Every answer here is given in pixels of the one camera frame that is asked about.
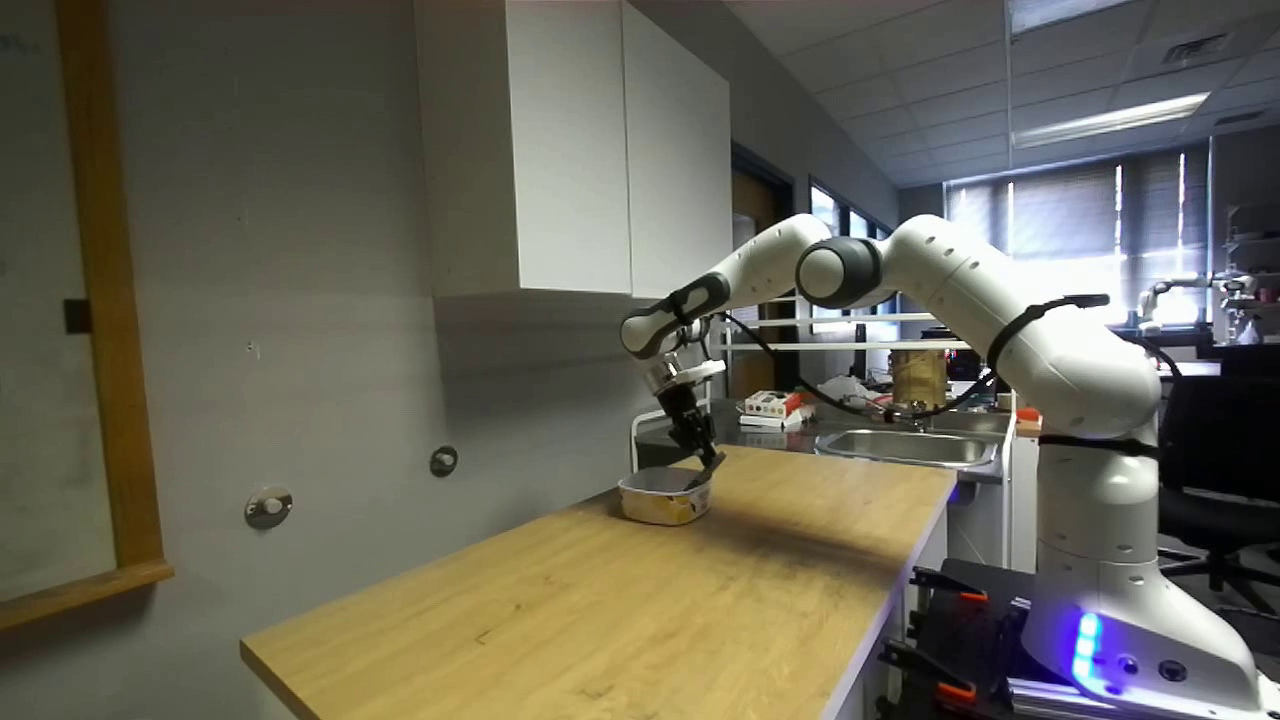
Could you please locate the brown paper bag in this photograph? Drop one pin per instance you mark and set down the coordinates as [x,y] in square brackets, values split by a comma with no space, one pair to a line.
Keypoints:
[916,376]

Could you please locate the stainless steel sink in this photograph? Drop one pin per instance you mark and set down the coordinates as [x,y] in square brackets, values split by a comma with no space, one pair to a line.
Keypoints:
[891,446]

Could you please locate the wooden framed whiteboard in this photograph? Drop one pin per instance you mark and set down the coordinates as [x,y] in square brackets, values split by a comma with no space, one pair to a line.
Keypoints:
[79,482]

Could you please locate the round metal tin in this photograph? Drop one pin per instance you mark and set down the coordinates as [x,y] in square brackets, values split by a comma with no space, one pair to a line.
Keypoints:
[665,496]

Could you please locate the metal wall knob right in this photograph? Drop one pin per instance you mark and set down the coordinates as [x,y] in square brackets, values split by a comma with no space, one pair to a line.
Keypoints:
[442,460]

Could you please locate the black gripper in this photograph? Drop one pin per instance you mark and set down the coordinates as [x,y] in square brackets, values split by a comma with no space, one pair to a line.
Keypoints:
[680,375]

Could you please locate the metal wall knob left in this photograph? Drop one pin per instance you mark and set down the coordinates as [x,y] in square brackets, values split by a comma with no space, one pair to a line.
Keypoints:
[268,510]

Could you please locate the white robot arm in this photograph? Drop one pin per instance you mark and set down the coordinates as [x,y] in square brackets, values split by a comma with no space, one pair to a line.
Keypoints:
[1105,622]

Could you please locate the black office chair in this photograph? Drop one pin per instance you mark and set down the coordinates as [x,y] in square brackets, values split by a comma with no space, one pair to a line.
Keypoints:
[1217,474]

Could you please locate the green Sharpie marker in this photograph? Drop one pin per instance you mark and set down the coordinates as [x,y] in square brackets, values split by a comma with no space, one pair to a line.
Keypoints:
[711,460]

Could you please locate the metal wall knob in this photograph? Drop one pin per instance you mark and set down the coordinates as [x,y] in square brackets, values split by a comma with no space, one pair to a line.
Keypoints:
[442,460]
[268,510]

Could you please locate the black orange clamp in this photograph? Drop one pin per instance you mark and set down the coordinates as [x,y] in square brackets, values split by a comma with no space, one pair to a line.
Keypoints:
[958,651]

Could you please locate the white wall cabinet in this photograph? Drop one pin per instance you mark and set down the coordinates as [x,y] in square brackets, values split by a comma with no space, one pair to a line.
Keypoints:
[568,145]

